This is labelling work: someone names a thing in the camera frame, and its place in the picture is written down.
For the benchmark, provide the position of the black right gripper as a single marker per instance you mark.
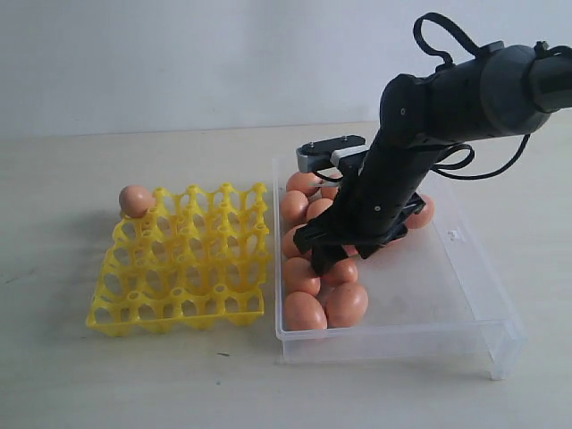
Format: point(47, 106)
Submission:
point(369, 202)

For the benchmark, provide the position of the brown egg column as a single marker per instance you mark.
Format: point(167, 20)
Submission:
point(298, 275)

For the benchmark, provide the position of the brown egg slot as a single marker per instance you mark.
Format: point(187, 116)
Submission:
point(346, 305)
point(135, 200)
point(329, 190)
point(342, 272)

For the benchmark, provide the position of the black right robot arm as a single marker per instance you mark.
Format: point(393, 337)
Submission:
point(504, 91)

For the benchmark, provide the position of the clear plastic bin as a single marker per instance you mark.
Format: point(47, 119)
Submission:
point(433, 293)

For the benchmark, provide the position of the yellow plastic egg tray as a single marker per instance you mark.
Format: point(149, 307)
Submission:
point(194, 258)

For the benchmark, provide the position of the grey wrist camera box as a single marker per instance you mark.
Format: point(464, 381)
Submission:
point(316, 156)

